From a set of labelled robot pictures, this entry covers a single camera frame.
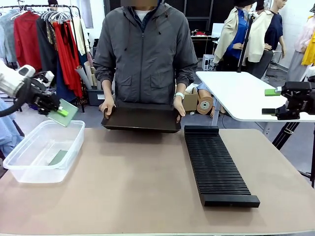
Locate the white side table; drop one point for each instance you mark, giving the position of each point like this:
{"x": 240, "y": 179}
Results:
{"x": 241, "y": 98}

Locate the person's right forearm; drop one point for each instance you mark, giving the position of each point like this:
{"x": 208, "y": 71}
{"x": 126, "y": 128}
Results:
{"x": 107, "y": 89}

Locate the black camera stand pole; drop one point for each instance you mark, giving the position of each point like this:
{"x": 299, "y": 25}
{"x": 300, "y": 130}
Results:
{"x": 246, "y": 41}

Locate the black clothes rail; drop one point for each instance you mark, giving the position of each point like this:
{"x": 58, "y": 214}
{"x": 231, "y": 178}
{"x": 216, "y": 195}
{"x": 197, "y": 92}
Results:
{"x": 73, "y": 9}

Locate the mannequin with cream jacket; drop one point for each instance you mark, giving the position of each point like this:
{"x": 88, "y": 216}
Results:
{"x": 268, "y": 32}

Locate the black hanging jacket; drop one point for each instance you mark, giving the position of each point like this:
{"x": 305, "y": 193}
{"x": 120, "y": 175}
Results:
{"x": 45, "y": 54}

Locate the cream hanging garment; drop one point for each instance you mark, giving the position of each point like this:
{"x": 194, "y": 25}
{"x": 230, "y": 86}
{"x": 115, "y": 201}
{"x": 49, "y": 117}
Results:
{"x": 82, "y": 37}

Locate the light blue cloth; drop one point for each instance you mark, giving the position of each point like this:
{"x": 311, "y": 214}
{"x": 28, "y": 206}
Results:
{"x": 8, "y": 132}

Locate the person's right hand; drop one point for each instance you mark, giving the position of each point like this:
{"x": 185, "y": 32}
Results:
{"x": 107, "y": 107}

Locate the clear plastic bin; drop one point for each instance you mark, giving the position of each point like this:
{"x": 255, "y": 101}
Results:
{"x": 44, "y": 157}

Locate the person's left forearm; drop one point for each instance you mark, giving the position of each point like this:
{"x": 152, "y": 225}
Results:
{"x": 180, "y": 88}

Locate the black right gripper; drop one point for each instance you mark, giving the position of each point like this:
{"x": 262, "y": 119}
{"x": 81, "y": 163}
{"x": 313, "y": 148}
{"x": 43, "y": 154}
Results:
{"x": 299, "y": 98}

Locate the person in grey jacket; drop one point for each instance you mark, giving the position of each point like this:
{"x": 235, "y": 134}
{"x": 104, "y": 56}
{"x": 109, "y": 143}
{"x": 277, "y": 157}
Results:
{"x": 145, "y": 54}

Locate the light grey hanging shirt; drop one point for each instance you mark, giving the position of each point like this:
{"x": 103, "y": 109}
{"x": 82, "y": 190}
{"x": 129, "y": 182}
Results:
{"x": 7, "y": 34}

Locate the grey storage crate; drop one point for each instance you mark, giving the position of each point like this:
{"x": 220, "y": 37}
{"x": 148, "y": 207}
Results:
{"x": 96, "y": 97}

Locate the black tripod legs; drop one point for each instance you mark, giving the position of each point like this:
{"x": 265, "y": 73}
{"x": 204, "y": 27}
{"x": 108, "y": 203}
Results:
{"x": 285, "y": 135}

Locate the cardboard spool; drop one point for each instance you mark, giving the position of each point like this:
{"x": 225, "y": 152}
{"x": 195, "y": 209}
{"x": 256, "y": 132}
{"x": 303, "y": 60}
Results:
{"x": 204, "y": 105}

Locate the cardboard box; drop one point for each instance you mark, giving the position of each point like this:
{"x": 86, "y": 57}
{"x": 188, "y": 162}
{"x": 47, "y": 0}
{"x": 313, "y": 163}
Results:
{"x": 190, "y": 99}

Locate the dark blue hanging garment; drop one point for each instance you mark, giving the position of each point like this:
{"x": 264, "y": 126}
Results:
{"x": 62, "y": 86}

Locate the lying mannequin torso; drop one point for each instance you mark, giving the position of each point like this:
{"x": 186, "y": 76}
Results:
{"x": 205, "y": 89}

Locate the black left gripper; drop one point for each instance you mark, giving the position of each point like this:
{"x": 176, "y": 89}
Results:
{"x": 44, "y": 98}

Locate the green printed circuit board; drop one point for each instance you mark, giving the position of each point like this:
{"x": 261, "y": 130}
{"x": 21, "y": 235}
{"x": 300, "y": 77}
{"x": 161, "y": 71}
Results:
{"x": 70, "y": 110}
{"x": 57, "y": 157}

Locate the white wristband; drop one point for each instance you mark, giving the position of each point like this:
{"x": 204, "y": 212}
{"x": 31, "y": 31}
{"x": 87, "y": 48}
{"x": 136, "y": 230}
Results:
{"x": 179, "y": 95}

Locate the black slotted PCB rack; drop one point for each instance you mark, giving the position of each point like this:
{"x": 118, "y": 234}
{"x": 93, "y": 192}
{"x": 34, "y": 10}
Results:
{"x": 216, "y": 167}

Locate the mannequin with yellow garment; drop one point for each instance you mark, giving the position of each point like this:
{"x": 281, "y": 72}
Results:
{"x": 305, "y": 46}

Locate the beige paper roll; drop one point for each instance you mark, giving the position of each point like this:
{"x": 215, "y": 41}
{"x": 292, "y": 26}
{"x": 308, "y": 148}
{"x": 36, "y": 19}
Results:
{"x": 81, "y": 78}
{"x": 89, "y": 71}

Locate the mannequin with beige coat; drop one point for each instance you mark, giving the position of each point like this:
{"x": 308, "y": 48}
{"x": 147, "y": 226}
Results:
{"x": 236, "y": 29}

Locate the red hanging shirt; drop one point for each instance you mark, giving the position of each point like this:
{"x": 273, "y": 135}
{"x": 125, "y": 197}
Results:
{"x": 25, "y": 41}

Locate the white monitor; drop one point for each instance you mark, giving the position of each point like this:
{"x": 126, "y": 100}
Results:
{"x": 217, "y": 29}

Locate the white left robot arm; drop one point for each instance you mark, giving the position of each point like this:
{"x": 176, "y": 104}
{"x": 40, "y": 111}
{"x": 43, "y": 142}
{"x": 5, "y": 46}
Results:
{"x": 9, "y": 78}

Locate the black rectangular tray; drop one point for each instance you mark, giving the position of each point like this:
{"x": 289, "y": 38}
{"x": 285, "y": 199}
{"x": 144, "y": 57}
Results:
{"x": 140, "y": 120}

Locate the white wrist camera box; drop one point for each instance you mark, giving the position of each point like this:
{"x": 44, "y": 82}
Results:
{"x": 49, "y": 77}

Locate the person's left hand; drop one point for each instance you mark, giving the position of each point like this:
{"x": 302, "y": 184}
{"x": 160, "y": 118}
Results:
{"x": 179, "y": 107}

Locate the red hanging dress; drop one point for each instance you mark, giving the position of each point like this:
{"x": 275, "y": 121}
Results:
{"x": 67, "y": 59}

